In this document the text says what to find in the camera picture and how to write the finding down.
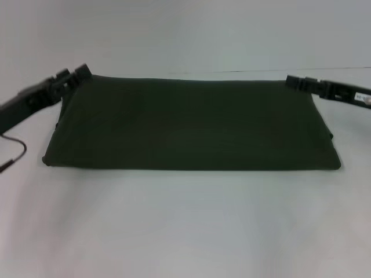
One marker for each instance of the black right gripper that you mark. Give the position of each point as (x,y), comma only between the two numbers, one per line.
(342,92)

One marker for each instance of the dark green t-shirt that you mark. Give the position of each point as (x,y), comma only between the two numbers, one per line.
(188,124)

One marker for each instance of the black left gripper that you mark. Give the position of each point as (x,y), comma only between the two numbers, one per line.
(29,100)

